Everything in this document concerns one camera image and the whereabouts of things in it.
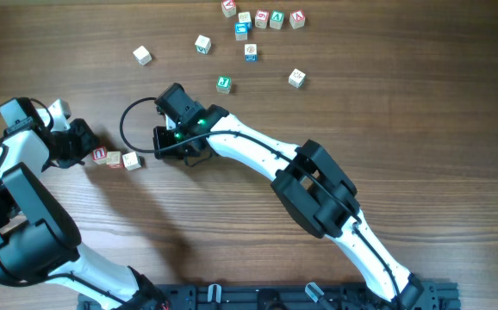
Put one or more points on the plain wooden block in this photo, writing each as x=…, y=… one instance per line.
x=114, y=160
x=142, y=55

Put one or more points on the wooden block green side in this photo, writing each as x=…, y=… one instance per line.
x=203, y=44

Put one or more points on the red letter A block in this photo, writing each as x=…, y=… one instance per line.
x=297, y=19

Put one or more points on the wooden block red side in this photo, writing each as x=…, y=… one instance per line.
x=99, y=155

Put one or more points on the blue top wooden block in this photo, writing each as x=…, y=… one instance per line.
x=241, y=31

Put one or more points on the black mounting rail base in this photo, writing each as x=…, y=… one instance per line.
x=436, y=296

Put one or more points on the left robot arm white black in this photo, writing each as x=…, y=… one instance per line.
x=39, y=240

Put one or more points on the red letter block top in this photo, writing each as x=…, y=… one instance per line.
x=229, y=8

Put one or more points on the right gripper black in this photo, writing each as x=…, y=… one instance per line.
x=163, y=144

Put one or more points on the wooden block faint picture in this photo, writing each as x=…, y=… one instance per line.
x=131, y=161

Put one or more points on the green letter A block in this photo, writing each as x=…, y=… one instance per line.
x=276, y=19

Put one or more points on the plain top block on blue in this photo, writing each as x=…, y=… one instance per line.
x=245, y=17

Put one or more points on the red number nine block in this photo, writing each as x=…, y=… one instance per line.
x=261, y=18

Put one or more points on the wooden block blue side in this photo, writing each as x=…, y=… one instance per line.
x=251, y=52

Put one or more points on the wooden block star picture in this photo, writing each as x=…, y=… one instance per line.
x=297, y=78

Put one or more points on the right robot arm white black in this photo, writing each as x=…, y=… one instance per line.
x=314, y=190

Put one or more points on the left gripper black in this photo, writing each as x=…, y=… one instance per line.
x=78, y=140

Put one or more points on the wooden block circle picture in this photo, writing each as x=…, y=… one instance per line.
x=224, y=84

